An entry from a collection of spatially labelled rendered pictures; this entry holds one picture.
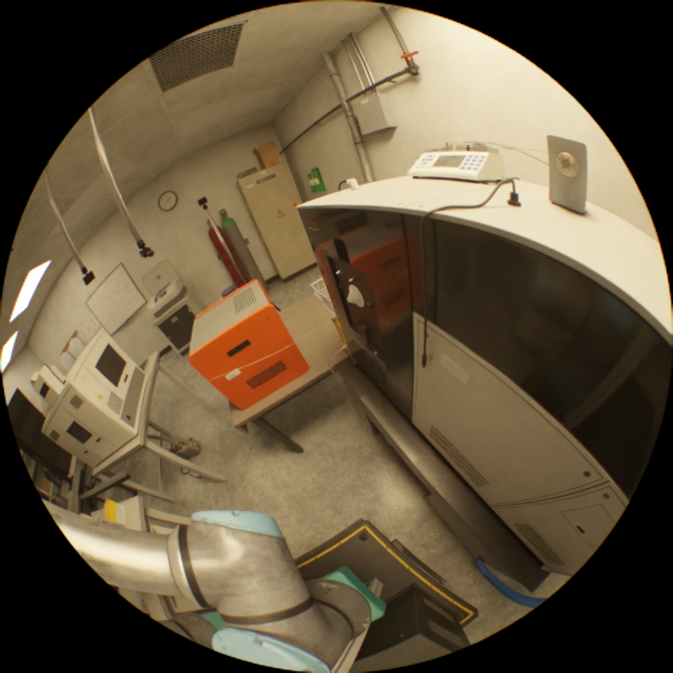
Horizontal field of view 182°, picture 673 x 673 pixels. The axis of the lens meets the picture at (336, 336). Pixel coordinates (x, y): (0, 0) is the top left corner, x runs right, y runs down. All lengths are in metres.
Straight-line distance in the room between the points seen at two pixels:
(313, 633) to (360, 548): 0.89
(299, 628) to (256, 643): 0.06
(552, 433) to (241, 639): 0.45
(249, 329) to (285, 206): 2.89
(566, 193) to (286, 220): 3.45
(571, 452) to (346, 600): 0.44
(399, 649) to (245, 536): 0.64
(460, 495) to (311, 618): 0.58
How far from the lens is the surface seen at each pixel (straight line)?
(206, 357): 0.91
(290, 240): 3.62
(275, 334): 0.89
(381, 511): 1.50
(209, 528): 0.36
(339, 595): 0.51
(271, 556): 0.35
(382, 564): 1.23
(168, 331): 3.67
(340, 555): 1.25
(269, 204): 3.50
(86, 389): 1.41
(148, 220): 4.04
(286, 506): 1.69
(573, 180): 0.45
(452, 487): 0.78
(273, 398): 1.08
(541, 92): 1.41
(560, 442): 0.32
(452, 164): 0.62
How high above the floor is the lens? 1.50
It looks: 42 degrees down
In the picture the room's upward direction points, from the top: 21 degrees counter-clockwise
